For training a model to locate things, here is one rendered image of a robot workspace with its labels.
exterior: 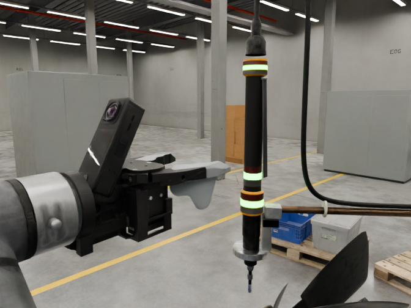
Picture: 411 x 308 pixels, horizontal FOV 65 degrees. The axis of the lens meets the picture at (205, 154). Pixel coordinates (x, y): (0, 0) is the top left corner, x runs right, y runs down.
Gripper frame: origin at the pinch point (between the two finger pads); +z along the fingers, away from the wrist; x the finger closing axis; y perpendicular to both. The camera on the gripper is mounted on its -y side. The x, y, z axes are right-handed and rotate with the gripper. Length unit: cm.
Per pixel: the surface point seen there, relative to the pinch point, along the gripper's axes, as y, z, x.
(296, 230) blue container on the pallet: 136, 288, -112
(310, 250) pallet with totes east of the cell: 152, 284, -94
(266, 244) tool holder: 18.3, 16.3, 3.0
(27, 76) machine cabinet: -48, 199, -586
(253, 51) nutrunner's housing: -16.9, 14.1, 0.3
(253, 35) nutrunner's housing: -19.6, 14.7, -0.2
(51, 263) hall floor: 166, 100, -304
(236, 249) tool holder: 19.7, 13.0, -1.7
